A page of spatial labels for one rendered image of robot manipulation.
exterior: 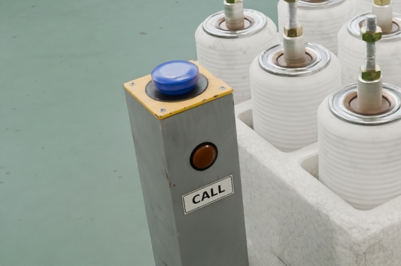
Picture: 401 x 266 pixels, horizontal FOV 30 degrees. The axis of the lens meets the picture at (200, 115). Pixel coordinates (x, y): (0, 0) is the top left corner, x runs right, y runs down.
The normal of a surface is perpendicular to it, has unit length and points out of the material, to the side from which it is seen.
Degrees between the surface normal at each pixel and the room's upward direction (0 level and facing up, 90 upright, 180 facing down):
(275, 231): 90
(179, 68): 0
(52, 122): 0
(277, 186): 90
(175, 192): 90
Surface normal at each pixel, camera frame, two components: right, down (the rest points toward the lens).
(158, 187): -0.86, 0.33
